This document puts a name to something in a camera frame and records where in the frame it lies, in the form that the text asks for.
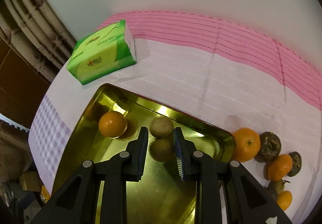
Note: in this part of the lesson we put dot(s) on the pink purple checkered tablecloth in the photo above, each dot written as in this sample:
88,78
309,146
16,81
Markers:
223,73

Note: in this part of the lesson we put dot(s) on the green tissue pack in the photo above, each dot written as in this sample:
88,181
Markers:
102,52

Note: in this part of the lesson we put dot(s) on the small brown longan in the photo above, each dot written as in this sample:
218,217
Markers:
161,127
162,150

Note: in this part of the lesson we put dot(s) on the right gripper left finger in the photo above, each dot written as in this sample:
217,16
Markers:
98,188

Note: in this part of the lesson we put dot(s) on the olive green small fruit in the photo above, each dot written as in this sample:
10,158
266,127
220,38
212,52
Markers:
278,186

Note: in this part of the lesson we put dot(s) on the gold toffee tin box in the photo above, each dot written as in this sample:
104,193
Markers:
160,196

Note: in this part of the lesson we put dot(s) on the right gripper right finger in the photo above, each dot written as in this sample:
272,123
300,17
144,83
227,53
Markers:
246,201

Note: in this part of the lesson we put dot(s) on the orange tangerine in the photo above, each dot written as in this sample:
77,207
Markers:
112,124
284,199
280,167
247,144

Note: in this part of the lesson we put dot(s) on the beige curtain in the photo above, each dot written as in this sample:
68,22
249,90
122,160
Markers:
33,30

